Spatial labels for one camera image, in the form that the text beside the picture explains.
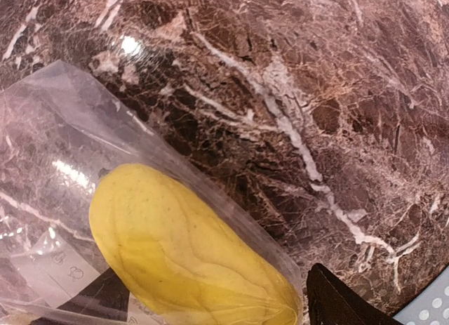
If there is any light blue plastic basket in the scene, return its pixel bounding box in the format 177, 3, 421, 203
393, 267, 449, 325

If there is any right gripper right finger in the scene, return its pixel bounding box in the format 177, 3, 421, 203
307, 263, 400, 325

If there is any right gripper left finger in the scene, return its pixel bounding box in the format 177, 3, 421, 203
33, 269, 130, 324

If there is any yellow fruit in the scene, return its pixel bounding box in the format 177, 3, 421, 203
88, 164, 302, 324

